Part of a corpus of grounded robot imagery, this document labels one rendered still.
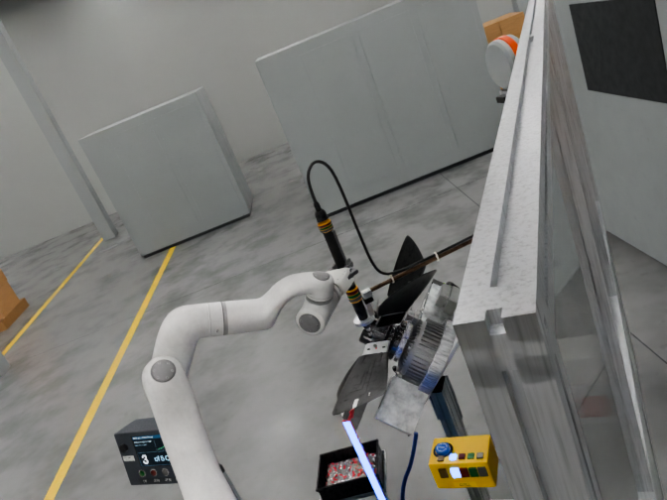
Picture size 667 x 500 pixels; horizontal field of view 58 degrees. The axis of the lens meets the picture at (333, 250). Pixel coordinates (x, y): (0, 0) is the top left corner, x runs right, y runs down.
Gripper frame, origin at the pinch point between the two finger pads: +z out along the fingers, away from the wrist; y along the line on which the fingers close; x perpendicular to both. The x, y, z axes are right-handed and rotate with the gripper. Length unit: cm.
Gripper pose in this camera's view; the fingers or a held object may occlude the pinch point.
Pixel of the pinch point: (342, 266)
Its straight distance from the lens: 187.1
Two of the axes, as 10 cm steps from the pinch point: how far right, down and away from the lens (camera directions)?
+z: 2.9, -4.6, 8.4
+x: -3.6, -8.6, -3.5
